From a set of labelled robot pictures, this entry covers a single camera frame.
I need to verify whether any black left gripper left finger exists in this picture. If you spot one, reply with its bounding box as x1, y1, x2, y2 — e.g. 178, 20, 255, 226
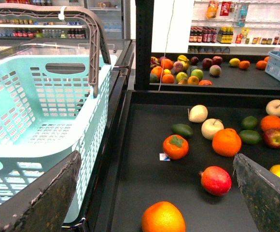
0, 151, 82, 232

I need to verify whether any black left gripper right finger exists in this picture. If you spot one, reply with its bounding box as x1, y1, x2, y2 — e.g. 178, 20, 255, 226
233, 154, 280, 232

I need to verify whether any teal plastic shopping basket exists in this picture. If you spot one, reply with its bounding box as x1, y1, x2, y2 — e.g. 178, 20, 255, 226
0, 55, 112, 223

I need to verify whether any grey basket handle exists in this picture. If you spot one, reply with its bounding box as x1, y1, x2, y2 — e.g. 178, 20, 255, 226
0, 3, 111, 97

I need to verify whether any red pomegranate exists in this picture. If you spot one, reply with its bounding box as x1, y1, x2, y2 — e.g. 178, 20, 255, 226
198, 166, 232, 196

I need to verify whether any red apple middle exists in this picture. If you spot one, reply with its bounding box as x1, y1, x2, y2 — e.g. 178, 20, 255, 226
263, 128, 280, 149

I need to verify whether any green avocado middle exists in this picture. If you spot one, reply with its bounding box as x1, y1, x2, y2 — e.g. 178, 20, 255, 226
238, 130, 262, 145

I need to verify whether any large orange mandarin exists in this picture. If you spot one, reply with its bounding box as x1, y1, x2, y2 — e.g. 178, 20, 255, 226
212, 128, 242, 157

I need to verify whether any small orange tangerine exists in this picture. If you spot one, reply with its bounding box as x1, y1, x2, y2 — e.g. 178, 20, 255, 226
260, 115, 280, 131

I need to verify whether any green lime upper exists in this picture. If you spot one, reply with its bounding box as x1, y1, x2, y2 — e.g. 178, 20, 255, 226
241, 116, 258, 130

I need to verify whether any white pear with stem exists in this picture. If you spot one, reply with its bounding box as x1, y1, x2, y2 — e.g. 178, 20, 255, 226
266, 99, 280, 117

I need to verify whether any white pear lower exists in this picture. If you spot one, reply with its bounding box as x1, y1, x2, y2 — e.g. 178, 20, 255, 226
201, 118, 224, 140

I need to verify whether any black fruit display tray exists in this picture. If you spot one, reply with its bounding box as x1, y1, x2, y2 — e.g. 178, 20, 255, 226
93, 89, 280, 232

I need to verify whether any orange persimmon with green calyx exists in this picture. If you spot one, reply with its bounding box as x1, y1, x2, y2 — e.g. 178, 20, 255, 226
163, 134, 189, 160

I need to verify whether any dark green avocado left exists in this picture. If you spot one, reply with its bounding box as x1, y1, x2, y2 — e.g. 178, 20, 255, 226
171, 123, 194, 140

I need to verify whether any orange at tray front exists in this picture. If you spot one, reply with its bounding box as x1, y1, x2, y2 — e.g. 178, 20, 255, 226
141, 201, 186, 232

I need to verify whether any white pear upper left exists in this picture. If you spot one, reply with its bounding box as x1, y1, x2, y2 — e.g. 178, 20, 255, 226
187, 104, 208, 123

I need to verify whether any white price tag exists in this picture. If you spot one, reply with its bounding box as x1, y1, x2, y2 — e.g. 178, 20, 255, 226
159, 153, 170, 161

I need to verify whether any black back fruit tray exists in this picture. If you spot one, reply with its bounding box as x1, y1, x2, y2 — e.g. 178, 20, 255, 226
146, 54, 280, 95

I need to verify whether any pile of fruits back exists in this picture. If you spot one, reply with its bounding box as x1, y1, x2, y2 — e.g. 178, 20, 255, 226
149, 55, 223, 86

